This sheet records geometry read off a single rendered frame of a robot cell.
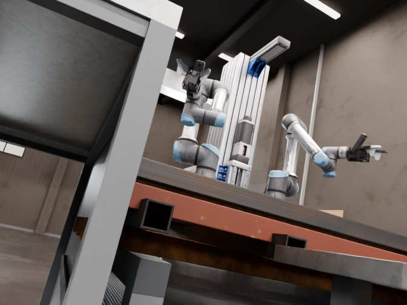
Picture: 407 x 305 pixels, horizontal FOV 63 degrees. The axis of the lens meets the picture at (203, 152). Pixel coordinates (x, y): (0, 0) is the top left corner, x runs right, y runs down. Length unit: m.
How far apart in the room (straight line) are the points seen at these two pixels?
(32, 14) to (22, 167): 11.80
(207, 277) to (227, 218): 0.88
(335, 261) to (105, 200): 0.34
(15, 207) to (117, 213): 11.95
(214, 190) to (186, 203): 0.07
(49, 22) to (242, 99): 1.71
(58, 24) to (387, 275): 0.66
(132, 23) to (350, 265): 0.46
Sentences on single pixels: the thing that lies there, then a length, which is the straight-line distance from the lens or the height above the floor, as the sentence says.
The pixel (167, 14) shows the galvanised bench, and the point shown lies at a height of 1.03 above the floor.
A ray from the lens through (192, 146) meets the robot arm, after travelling 1.88.
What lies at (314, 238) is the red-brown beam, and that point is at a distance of 0.81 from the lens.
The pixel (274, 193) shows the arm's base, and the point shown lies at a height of 1.11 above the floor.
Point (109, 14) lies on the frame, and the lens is 0.52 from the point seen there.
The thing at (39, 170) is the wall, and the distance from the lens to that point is 12.43.
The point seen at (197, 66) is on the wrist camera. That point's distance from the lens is 1.62.
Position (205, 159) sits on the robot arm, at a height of 1.17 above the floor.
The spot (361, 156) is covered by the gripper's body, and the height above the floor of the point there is 1.40.
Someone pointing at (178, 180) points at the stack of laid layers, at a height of 0.83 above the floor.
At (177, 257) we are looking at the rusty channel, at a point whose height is 0.68.
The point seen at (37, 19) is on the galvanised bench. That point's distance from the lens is 0.73.
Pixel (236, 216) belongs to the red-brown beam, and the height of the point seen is 0.79.
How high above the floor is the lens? 0.72
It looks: 15 degrees up
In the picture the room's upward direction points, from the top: 13 degrees clockwise
